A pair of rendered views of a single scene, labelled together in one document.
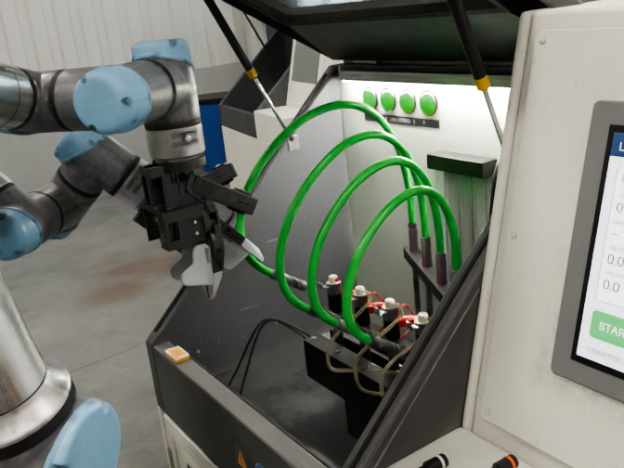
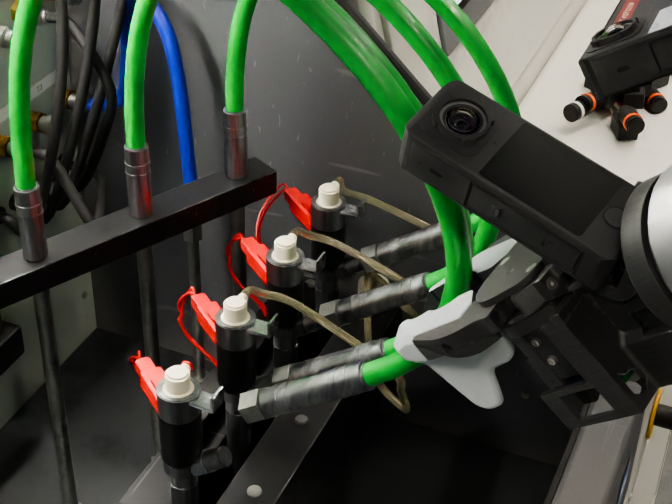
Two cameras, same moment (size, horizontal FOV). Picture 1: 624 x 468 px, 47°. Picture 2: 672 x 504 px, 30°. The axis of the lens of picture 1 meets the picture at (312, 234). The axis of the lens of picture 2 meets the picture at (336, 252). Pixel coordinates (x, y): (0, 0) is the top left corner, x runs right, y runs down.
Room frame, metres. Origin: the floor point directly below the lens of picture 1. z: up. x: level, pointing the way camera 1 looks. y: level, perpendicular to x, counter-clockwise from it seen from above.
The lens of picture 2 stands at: (1.49, 0.52, 1.62)
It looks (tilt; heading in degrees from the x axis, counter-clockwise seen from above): 35 degrees down; 235
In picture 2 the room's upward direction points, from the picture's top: 2 degrees clockwise
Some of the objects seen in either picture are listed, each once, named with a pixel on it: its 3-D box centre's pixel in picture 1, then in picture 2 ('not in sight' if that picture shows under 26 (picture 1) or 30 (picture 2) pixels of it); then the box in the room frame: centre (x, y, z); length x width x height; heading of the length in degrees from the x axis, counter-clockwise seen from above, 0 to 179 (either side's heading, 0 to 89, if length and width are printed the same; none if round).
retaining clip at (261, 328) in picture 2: not in sight; (252, 321); (1.15, -0.06, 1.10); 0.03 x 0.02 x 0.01; 123
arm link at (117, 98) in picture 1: (112, 97); not in sight; (0.86, 0.22, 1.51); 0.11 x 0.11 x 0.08; 71
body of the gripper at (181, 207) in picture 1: (180, 201); not in sight; (0.95, 0.17, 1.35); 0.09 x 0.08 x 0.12; 123
